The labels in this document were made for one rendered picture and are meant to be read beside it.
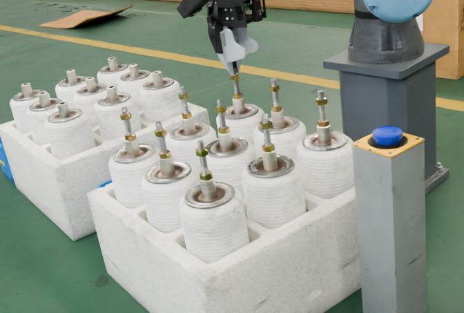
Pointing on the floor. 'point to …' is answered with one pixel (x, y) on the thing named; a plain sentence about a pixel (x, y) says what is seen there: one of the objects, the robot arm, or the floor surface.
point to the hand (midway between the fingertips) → (230, 66)
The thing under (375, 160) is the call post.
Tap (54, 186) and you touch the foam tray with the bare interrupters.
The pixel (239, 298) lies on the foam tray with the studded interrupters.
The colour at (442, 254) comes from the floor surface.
